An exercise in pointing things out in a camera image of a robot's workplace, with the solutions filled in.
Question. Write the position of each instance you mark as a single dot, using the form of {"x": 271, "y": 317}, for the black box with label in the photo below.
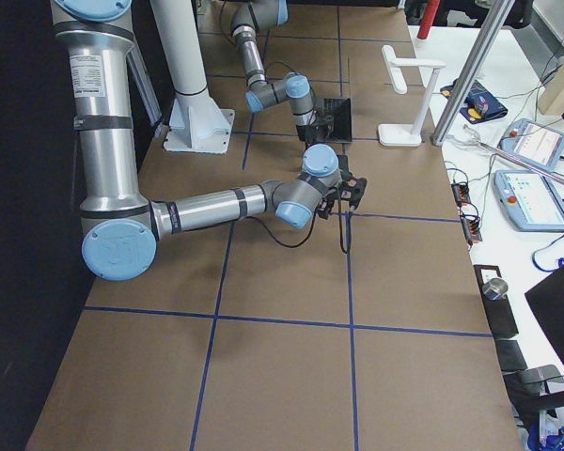
{"x": 499, "y": 314}

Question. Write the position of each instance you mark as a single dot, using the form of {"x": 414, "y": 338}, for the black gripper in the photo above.
{"x": 308, "y": 132}
{"x": 328, "y": 205}

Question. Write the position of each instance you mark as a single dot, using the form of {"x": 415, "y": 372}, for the red cylinder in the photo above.
{"x": 427, "y": 20}

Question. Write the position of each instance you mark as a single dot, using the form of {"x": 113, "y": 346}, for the navy space pattern pouch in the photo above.
{"x": 480, "y": 105}

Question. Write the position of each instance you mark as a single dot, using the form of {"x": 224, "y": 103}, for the thin metal rod stand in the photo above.
{"x": 475, "y": 141}

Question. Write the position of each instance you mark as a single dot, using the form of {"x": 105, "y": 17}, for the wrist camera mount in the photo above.
{"x": 351, "y": 189}
{"x": 324, "y": 125}

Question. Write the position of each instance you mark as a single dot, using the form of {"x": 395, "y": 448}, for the right black cable hub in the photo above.
{"x": 471, "y": 228}

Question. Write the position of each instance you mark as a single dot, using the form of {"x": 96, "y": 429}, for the black cable hub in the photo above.
{"x": 460, "y": 192}
{"x": 471, "y": 228}

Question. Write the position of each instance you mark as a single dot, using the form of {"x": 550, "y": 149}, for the aluminium frame post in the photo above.
{"x": 487, "y": 34}

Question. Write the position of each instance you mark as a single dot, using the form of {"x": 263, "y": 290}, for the silver metal cylinder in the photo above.
{"x": 495, "y": 289}

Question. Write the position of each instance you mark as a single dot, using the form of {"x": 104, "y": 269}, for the grey laptop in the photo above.
{"x": 341, "y": 109}

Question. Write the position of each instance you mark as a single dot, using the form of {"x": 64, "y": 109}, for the left black cable hub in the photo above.
{"x": 460, "y": 192}

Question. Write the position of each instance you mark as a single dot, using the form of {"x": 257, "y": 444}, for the far teach pendant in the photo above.
{"x": 534, "y": 143}

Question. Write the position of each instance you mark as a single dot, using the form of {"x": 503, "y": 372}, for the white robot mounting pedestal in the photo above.
{"x": 196, "y": 123}

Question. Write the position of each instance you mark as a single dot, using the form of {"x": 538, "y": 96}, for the near teach pendant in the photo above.
{"x": 530, "y": 201}

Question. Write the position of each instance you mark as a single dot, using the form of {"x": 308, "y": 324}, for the teach pendant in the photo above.
{"x": 534, "y": 143}
{"x": 530, "y": 201}

